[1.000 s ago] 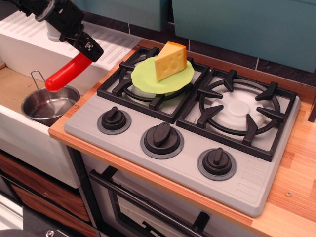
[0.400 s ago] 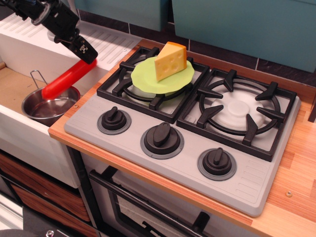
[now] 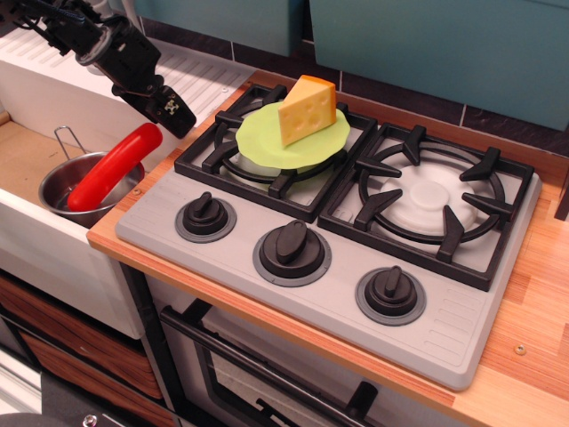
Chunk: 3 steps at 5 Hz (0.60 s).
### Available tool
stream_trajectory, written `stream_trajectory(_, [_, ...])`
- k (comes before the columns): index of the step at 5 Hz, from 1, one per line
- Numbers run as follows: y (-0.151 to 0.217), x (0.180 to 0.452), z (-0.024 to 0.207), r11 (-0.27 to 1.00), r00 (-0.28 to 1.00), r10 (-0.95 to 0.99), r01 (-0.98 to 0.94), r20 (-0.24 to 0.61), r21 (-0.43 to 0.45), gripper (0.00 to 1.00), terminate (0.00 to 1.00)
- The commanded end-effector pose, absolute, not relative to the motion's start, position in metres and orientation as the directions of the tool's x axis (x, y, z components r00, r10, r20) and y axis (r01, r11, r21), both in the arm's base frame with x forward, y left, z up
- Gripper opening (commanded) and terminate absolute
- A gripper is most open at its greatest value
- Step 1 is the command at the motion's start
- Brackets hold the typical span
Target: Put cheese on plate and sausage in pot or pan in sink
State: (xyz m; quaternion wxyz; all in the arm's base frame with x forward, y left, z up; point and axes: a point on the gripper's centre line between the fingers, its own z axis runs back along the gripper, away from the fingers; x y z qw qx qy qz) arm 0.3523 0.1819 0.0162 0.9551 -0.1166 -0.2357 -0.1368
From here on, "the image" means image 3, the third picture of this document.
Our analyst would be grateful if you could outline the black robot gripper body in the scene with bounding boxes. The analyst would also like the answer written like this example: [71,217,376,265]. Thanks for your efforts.
[77,15,164,98]

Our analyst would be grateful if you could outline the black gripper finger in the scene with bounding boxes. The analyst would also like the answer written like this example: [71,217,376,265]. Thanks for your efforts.
[150,85,196,138]
[111,85,158,124]

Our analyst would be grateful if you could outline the red toy sausage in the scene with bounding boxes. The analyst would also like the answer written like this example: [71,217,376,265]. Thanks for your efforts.
[68,123,163,212]

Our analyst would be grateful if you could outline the yellow toy cheese wedge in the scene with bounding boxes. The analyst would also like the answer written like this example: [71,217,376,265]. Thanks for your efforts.
[278,75,337,147]

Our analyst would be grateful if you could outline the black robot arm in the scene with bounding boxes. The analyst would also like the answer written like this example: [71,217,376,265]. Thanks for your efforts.
[1,1,196,139]

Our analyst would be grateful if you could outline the light green plastic plate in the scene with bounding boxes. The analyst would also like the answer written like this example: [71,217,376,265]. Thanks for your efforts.
[236,102,350,169]

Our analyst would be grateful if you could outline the white toy sink unit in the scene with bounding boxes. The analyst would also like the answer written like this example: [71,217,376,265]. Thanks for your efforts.
[0,9,258,342]

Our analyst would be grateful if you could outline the small steel pot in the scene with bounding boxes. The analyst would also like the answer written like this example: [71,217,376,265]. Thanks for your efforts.
[38,125,146,229]

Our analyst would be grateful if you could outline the grey toy faucet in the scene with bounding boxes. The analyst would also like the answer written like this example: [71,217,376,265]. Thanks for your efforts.
[87,0,140,76]

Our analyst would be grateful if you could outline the left black burner grate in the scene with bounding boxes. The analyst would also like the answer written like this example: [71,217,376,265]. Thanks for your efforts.
[174,85,378,222]

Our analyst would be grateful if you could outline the black burner grate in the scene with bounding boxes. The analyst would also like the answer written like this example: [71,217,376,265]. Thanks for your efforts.
[318,124,541,291]
[174,85,378,222]

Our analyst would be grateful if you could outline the left black stove knob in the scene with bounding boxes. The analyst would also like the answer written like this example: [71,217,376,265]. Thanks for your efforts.
[175,191,237,244]

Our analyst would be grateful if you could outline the black stove knob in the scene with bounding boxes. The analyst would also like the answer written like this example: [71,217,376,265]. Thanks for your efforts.
[252,220,332,287]
[356,266,427,326]
[175,191,237,244]

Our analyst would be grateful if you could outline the middle black stove knob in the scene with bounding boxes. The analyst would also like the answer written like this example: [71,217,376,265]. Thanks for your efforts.
[252,220,332,287]

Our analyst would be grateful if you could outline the grey toy stove top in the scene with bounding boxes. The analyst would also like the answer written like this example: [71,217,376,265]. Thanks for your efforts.
[115,82,543,392]

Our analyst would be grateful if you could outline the wooden drawer fronts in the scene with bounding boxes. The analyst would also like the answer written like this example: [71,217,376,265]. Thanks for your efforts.
[1,270,175,426]

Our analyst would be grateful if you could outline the white right burner disc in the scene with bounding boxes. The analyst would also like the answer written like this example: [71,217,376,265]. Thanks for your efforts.
[367,152,493,237]

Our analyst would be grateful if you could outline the right black stove knob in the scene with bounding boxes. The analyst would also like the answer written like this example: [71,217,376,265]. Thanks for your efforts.
[356,266,427,326]

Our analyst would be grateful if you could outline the right black burner grate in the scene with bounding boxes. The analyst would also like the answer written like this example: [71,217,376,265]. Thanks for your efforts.
[318,124,541,291]

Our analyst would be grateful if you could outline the black braided cable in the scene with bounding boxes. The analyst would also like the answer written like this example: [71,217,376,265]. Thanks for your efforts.
[8,0,90,23]

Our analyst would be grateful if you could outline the teal wall cabinet left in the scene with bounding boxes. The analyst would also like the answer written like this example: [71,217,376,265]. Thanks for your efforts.
[135,0,304,56]

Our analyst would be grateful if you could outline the oven door with black handle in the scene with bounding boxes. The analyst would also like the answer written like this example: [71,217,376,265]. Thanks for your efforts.
[160,300,453,426]

